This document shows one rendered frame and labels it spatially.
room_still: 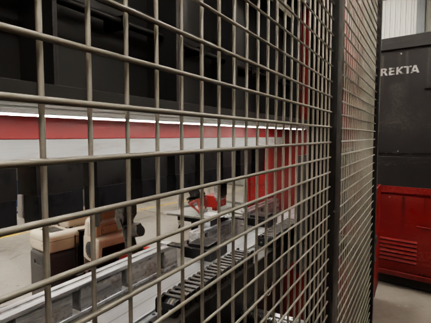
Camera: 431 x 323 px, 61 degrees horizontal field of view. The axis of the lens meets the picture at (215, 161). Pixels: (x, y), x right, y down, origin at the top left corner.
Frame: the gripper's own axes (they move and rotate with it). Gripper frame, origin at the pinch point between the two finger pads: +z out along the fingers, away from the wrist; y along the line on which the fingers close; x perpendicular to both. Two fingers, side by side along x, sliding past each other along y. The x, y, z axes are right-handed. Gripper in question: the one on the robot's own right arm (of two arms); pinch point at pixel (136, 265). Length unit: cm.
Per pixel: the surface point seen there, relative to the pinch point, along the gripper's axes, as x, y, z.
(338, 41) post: -94, 120, -51
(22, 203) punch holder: -87, 35, -40
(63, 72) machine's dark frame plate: -84, 56, -70
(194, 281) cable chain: -75, 73, -10
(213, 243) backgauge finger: -41, 65, -12
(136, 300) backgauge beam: -79, 57, -8
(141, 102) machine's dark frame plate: -71, 68, -59
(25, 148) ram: -90, 45, -53
